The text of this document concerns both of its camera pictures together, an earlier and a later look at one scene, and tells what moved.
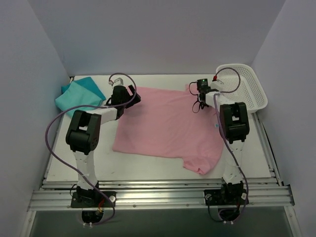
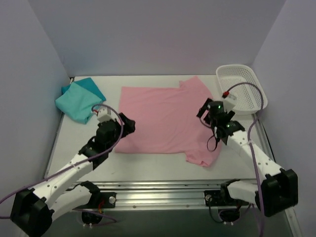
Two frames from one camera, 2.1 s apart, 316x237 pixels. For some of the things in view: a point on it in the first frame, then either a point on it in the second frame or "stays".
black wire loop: [197, 98] → [207, 146]
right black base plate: [224, 197] stays
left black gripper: [132, 96] → [122, 124]
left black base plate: [95, 199] stays
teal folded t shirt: [83, 92] stays
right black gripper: [201, 98] → [206, 110]
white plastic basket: [241, 85] stays
